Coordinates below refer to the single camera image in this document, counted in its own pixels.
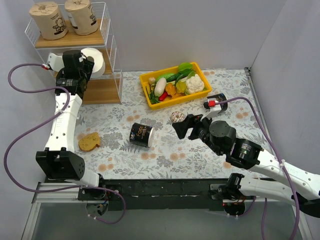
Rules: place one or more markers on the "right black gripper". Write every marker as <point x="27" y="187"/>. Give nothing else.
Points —
<point x="193" y="128"/>

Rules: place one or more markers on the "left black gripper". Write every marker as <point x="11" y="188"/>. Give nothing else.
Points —
<point x="88" y="63"/>

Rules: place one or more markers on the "white toilet paper roll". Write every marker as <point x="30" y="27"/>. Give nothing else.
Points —
<point x="98" y="60"/>
<point x="58" y="53"/>

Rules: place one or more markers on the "black roll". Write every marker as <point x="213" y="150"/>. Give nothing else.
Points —
<point x="141" y="135"/>
<point x="222" y="100"/>

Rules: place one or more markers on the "brown paper roll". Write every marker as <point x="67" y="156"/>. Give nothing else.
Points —
<point x="81" y="16"/>
<point x="49" y="20"/>

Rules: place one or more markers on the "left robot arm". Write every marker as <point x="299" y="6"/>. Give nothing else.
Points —
<point x="58" y="159"/>

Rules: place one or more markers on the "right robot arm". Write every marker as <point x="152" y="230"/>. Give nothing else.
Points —
<point x="288" y="183"/>

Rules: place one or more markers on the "red chili pepper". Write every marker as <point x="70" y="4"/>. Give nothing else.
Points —
<point x="163" y="96"/>

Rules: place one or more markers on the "orange yellow pepper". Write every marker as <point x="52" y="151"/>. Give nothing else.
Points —
<point x="170" y="89"/>

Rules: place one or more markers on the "green herb sprig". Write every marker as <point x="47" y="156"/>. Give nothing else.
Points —
<point x="153" y="93"/>

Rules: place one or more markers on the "white cauliflower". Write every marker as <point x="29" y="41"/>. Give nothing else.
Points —
<point x="194" y="85"/>

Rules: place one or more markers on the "white radish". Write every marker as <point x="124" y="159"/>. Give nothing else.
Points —
<point x="160" y="86"/>

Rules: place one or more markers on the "green cucumber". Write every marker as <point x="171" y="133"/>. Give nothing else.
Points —
<point x="172" y="77"/>

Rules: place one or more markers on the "yellow plastic bin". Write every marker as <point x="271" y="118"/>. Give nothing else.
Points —
<point x="144" y="79"/>

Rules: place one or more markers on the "floral table mat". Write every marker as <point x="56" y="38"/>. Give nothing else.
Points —
<point x="168" y="157"/>

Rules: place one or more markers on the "green leafy vegetable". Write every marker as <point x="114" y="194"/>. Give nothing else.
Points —
<point x="185" y="66"/>

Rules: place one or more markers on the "small mushroom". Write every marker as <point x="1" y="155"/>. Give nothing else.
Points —
<point x="151" y="80"/>

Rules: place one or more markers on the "toast bread slice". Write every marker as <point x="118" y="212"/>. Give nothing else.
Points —
<point x="89" y="142"/>

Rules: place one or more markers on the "white wire wooden shelf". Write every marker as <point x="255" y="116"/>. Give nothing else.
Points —
<point x="106" y="89"/>

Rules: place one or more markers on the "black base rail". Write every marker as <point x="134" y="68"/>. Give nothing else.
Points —
<point x="148" y="194"/>

